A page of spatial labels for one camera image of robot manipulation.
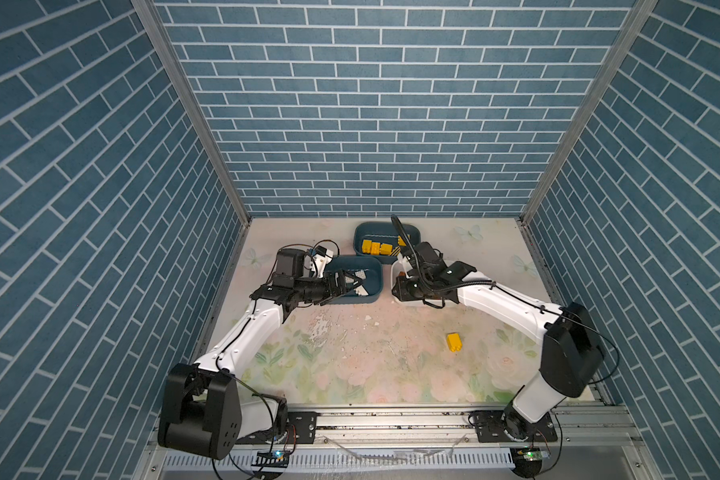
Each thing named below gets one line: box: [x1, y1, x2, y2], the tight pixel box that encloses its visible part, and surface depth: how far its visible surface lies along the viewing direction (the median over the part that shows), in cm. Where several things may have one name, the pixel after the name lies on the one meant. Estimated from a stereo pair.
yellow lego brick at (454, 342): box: [447, 333, 463, 353], surface depth 88 cm
